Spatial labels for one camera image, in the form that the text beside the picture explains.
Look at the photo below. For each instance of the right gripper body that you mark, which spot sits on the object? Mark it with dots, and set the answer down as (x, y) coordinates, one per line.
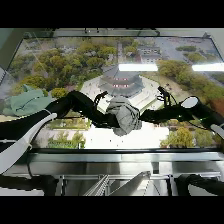
(150, 116)

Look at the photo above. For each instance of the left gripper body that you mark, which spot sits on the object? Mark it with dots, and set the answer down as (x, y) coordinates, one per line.
(110, 120)

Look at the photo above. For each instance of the grey garment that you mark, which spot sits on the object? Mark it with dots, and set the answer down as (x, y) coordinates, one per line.
(125, 115)

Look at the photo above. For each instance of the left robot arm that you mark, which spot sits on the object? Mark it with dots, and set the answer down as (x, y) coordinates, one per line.
(78, 101)

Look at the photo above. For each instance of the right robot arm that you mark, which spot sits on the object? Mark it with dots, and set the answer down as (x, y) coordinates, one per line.
(200, 111)

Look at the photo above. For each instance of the pale green garment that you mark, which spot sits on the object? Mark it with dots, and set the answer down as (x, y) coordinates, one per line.
(28, 101)

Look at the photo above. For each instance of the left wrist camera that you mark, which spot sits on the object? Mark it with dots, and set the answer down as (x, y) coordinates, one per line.
(100, 99)

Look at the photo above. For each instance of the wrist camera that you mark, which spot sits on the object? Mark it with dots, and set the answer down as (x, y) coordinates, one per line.
(164, 96)
(100, 99)

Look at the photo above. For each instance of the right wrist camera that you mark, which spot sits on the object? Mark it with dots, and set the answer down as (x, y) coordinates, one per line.
(164, 96)

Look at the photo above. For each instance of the silver frame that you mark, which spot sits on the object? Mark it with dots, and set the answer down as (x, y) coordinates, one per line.
(110, 163)

